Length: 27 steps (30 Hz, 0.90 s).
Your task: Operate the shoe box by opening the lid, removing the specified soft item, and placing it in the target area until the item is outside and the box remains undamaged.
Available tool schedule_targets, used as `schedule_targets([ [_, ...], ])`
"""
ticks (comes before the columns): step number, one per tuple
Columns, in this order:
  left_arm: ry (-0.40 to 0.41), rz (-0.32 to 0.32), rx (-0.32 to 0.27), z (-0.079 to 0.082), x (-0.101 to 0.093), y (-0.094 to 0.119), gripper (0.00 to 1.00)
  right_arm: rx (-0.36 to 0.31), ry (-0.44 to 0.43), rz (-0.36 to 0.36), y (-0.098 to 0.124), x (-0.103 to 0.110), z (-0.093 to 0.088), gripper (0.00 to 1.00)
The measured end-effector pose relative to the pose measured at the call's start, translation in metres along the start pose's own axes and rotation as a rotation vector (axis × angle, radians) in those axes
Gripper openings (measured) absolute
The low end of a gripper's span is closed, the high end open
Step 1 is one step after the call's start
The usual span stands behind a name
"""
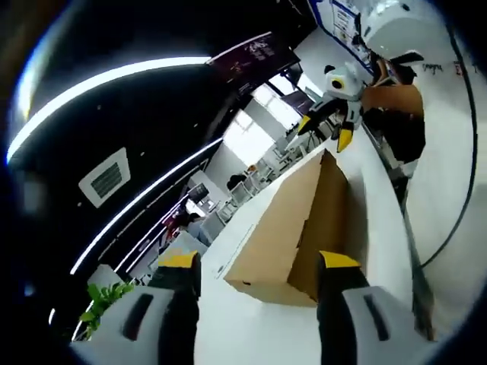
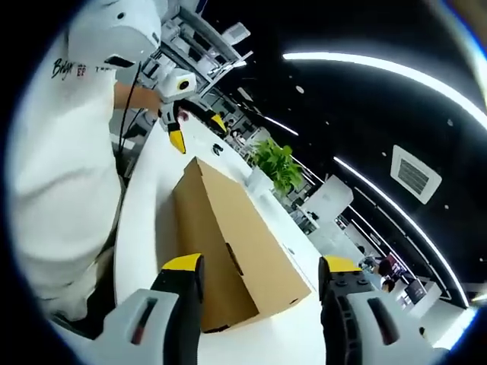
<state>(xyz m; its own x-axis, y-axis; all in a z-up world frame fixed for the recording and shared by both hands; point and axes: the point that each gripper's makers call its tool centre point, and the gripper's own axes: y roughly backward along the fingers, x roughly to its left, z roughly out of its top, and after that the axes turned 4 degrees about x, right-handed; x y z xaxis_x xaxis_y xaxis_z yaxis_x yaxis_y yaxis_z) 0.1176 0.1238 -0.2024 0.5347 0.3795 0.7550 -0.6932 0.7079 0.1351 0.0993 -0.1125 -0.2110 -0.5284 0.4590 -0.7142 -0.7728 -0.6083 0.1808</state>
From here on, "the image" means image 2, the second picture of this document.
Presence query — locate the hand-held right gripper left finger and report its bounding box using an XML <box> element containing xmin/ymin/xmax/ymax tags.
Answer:
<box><xmin>100</xmin><ymin>252</ymin><xmax>206</xmax><ymax>365</ymax></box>

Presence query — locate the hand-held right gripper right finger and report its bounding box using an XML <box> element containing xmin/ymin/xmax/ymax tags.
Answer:
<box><xmin>318</xmin><ymin>255</ymin><xmax>450</xmax><ymax>365</ymax></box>

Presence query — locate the brown cardboard shoe box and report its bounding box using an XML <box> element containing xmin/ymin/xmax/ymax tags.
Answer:
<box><xmin>172</xmin><ymin>155</ymin><xmax>314</xmax><ymax>335</ymax></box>

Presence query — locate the person's left hand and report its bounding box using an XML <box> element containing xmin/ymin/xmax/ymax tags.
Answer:
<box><xmin>142</xmin><ymin>88</ymin><xmax>164</xmax><ymax>116</ymax></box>

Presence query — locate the white shelf rack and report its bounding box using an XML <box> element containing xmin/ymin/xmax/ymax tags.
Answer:
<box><xmin>144</xmin><ymin>6</ymin><xmax>253</xmax><ymax>100</ymax></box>

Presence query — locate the white plastic basket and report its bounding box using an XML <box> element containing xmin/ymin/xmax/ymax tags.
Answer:
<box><xmin>223</xmin><ymin>21</ymin><xmax>253</xmax><ymax>46</ymax></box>

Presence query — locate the white chest device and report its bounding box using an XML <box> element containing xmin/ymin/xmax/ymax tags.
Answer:
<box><xmin>67</xmin><ymin>0</ymin><xmax>164</xmax><ymax>68</ymax></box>

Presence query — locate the potted green plant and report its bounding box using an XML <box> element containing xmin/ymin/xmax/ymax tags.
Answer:
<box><xmin>246</xmin><ymin>138</ymin><xmax>306</xmax><ymax>199</ymax></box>

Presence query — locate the white ceiling light strip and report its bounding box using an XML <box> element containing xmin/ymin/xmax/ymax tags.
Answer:
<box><xmin>282</xmin><ymin>52</ymin><xmax>487</xmax><ymax>116</ymax></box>
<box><xmin>333</xmin><ymin>157</ymin><xmax>469</xmax><ymax>306</ymax></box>

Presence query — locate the white desk partition panel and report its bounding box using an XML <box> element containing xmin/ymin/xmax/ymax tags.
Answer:
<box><xmin>303</xmin><ymin>176</ymin><xmax>354</xmax><ymax>226</ymax></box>

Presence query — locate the white ceiling air vent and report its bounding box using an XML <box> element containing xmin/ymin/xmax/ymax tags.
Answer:
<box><xmin>389</xmin><ymin>144</ymin><xmax>444</xmax><ymax>207</ymax></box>

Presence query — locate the black device cable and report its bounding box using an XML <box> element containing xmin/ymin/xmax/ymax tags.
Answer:
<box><xmin>116</xmin><ymin>59</ymin><xmax>142</xmax><ymax>163</ymax></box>

